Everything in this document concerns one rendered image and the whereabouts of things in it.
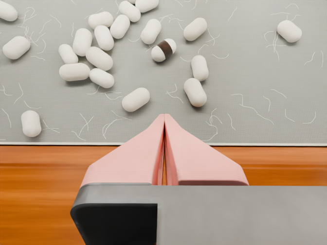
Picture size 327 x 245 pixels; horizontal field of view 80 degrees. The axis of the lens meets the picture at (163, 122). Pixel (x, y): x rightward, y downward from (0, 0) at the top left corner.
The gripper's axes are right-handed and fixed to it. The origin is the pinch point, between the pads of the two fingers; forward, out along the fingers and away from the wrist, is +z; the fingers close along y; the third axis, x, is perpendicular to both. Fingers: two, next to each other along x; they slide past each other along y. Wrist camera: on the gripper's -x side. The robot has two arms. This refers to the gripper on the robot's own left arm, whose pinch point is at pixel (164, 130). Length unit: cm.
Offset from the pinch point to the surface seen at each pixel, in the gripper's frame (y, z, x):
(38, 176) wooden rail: 13.1, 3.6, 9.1
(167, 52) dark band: -0.3, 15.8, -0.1
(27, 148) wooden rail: 16.2, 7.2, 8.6
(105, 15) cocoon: 7.8, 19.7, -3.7
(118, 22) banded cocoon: 6.0, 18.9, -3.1
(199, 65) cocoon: -4.3, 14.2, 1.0
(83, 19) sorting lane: 11.6, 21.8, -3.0
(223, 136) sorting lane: -7.2, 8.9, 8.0
